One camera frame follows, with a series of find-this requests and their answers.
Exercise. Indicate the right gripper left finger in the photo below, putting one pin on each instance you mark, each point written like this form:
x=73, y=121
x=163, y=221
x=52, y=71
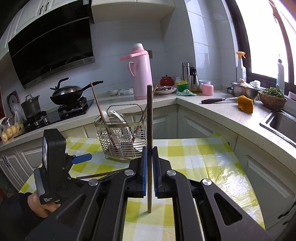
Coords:
x=97, y=210

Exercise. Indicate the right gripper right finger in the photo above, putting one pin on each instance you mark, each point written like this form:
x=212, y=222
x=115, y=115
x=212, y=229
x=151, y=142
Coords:
x=202, y=211

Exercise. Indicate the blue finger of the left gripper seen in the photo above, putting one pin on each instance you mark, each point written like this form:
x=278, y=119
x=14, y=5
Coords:
x=79, y=159

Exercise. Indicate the brown wooden chopstick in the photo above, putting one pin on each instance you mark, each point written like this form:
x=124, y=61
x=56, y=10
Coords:
x=100, y=174
x=101, y=115
x=108, y=176
x=149, y=146
x=143, y=115

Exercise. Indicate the kitchen sink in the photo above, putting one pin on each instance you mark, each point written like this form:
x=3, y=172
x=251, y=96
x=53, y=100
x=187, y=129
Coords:
x=282, y=124

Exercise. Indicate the person's left hand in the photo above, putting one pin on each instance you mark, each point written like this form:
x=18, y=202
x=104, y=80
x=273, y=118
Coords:
x=41, y=210

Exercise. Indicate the black gas stove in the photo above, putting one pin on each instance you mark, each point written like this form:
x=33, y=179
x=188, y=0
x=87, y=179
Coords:
x=55, y=115

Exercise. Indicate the bag of fruit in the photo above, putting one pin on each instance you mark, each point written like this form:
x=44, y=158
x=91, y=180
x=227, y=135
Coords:
x=14, y=124

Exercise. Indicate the black wok with lid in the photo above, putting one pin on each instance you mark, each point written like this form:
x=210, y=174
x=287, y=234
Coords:
x=64, y=95

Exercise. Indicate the steel stock pot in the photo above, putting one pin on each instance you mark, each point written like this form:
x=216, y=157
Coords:
x=31, y=106

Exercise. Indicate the small white bowl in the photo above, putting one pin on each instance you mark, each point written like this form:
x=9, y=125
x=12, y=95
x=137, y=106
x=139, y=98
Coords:
x=113, y=92

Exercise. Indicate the white wipes packet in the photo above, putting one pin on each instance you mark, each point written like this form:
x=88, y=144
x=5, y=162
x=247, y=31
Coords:
x=126, y=91

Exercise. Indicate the plate with food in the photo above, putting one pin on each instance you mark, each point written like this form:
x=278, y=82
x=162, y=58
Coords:
x=164, y=90

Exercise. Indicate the pink thermos jug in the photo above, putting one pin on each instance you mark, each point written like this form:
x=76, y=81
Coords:
x=140, y=69

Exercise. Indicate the black range hood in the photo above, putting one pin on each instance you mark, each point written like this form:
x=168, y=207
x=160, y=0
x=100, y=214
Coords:
x=57, y=50

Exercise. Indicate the red ceramic pot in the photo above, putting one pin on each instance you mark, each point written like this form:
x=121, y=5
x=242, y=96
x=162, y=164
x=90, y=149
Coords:
x=166, y=81

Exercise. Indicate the teal cloth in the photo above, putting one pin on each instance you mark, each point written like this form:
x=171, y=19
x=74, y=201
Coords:
x=185, y=92

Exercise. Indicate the green yellow container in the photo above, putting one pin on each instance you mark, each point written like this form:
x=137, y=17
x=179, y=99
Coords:
x=181, y=85

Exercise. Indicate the pink plastic container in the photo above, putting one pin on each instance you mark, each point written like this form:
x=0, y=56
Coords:
x=207, y=90

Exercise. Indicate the steel colander bowl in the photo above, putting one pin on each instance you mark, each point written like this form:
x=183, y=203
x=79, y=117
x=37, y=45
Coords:
x=240, y=90

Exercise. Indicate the wicker basket with greens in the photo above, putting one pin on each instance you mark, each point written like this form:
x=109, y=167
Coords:
x=272, y=98

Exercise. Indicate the black coffee pot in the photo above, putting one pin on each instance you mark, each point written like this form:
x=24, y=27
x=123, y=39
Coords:
x=193, y=80

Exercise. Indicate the steel vacuum flask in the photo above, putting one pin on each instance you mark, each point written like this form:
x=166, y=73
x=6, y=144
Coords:
x=186, y=71

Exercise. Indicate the spray bottle orange trigger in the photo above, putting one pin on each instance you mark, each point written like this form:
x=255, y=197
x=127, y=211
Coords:
x=240, y=69

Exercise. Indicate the white bottle on sill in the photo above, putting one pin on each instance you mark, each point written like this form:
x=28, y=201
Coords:
x=281, y=76

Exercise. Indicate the metal wire utensil rack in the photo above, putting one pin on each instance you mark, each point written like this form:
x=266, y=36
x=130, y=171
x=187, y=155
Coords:
x=132, y=114

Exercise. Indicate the black handled knife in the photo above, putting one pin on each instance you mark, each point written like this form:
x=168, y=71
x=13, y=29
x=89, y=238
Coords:
x=215, y=100

